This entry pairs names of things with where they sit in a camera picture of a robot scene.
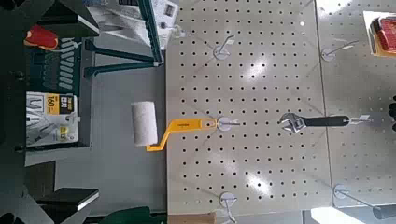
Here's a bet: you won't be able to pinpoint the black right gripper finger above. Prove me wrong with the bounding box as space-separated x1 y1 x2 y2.
36 0 101 38
31 187 101 224

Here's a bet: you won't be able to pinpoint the cream perforated pegboard panel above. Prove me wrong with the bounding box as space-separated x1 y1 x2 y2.
314 0 396 209
164 0 332 217

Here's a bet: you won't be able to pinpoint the red handle screwdriver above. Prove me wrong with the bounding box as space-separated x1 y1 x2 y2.
23 24 60 51

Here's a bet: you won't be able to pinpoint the blue scissors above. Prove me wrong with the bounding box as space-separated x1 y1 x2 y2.
83 0 180 50

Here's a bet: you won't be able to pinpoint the grey plastic crate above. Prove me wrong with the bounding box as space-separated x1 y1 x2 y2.
22 34 94 153

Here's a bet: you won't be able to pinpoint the black grip hanging tool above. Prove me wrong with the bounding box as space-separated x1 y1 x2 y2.
372 204 396 220

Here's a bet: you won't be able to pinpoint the pliers in white yellow package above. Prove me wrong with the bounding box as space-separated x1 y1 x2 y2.
25 91 80 147

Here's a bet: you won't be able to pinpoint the red tool in yellow package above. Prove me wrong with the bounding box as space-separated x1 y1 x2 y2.
362 10 396 59

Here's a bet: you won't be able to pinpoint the green trowel wooden handle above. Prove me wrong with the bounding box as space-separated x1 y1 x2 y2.
104 204 218 224

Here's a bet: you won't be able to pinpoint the grey partition back panel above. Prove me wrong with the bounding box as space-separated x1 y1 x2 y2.
54 31 169 217

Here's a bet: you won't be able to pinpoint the white pegboard hook with tag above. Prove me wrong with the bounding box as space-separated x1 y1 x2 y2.
347 113 382 128
332 183 382 213
320 39 361 63

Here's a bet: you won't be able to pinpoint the yellow handle white paint roller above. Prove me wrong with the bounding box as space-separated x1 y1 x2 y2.
130 101 219 153

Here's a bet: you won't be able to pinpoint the black handle adjustable wrench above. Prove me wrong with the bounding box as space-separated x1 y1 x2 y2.
277 112 351 134

